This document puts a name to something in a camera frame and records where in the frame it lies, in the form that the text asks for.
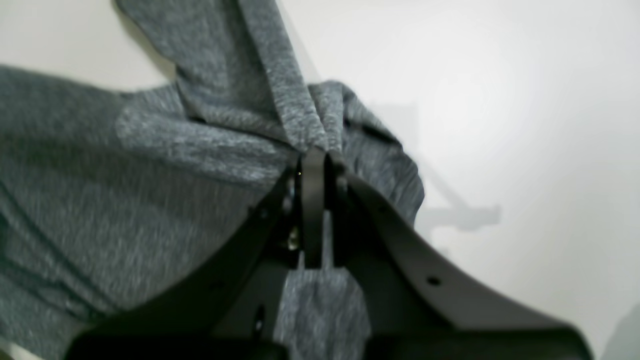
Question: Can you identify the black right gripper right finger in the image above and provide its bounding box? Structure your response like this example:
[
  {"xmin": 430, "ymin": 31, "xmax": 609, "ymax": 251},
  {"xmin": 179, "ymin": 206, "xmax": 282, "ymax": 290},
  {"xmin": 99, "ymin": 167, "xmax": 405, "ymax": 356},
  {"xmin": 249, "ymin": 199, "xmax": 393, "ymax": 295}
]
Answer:
[{"xmin": 325, "ymin": 152, "xmax": 593, "ymax": 360}]

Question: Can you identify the grey T-shirt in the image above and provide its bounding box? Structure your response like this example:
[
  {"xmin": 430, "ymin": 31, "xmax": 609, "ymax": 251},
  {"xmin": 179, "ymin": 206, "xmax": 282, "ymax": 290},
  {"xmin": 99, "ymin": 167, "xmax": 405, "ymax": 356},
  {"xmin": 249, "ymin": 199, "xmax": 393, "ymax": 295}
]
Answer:
[{"xmin": 0, "ymin": 0, "xmax": 425, "ymax": 360}]

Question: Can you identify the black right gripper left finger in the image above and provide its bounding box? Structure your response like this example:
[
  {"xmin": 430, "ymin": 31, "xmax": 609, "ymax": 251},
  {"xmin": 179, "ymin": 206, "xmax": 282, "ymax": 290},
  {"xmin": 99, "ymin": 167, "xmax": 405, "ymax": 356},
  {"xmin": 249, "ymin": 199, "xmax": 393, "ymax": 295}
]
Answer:
[{"xmin": 65, "ymin": 150, "xmax": 326, "ymax": 360}]

